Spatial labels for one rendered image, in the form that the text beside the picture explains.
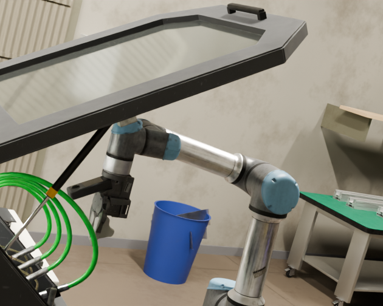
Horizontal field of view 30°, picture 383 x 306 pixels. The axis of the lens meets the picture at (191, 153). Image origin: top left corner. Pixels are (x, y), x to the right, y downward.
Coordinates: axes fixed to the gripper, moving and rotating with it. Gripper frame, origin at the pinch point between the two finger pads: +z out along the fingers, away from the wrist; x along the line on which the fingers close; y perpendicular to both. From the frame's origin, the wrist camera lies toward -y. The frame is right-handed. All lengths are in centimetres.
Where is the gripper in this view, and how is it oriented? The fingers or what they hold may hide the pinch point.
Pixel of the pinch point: (90, 240)
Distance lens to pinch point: 200.8
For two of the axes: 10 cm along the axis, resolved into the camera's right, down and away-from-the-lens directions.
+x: -4.2, -2.7, 8.7
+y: 8.7, 1.6, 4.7
